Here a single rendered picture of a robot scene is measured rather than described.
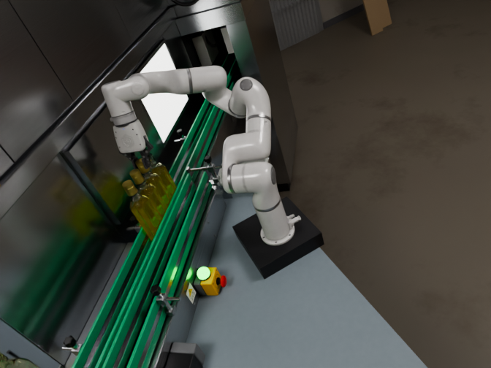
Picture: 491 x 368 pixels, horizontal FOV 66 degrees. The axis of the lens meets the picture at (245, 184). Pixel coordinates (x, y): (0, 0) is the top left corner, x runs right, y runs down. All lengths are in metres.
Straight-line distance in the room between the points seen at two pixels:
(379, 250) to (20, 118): 1.86
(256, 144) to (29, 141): 0.66
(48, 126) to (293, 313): 0.95
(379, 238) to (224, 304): 1.27
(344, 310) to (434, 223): 1.32
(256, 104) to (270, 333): 0.72
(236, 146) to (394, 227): 1.42
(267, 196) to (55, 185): 0.65
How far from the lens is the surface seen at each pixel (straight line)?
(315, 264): 1.34
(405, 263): 2.25
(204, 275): 1.30
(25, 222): 1.20
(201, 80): 1.29
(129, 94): 1.28
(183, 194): 1.49
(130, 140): 1.33
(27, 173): 1.19
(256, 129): 1.22
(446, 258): 2.29
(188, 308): 1.31
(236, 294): 1.34
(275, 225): 1.28
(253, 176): 1.15
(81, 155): 1.33
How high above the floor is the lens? 1.81
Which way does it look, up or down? 38 degrees down
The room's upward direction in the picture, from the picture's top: 21 degrees counter-clockwise
